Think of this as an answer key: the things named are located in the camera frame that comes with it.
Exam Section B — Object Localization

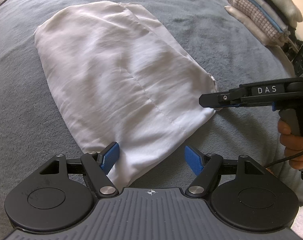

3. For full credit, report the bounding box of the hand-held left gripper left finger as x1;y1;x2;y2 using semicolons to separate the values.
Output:
39;142;121;197

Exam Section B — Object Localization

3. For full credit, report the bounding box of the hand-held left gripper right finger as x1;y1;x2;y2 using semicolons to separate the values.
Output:
184;146;267;197

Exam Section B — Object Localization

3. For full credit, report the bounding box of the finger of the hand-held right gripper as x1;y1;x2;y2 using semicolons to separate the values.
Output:
199;88;242;109

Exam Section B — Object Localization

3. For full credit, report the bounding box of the white shirt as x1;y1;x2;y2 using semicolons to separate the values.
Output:
34;1;218;188

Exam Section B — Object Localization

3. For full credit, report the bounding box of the stack of folded clothes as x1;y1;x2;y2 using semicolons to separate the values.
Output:
223;0;303;47

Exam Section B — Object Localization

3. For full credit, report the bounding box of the person's right hand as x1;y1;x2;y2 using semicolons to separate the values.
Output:
278;119;303;170

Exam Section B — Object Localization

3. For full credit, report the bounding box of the black metal stand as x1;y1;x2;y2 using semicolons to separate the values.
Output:
281;36;300;63

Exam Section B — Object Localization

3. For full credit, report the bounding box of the grey bed blanket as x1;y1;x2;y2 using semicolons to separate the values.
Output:
0;0;303;240

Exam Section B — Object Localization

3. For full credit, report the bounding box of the white fluffy cloth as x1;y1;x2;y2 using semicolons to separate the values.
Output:
290;205;303;240

